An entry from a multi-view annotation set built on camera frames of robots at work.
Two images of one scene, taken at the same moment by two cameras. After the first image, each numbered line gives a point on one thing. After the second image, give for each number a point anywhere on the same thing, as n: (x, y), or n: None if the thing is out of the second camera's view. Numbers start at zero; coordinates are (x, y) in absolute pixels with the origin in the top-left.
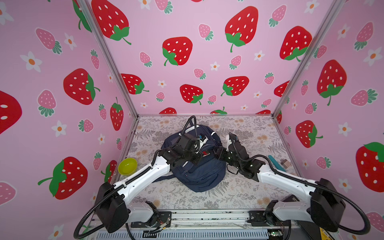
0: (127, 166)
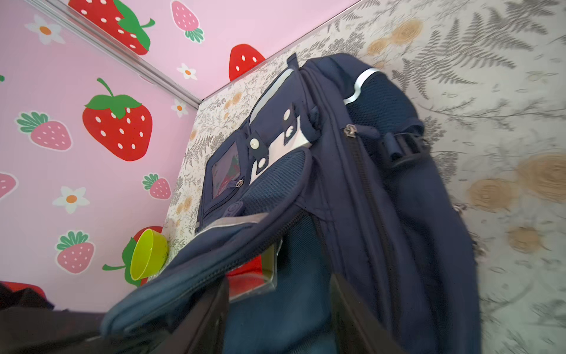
0: (149, 254)
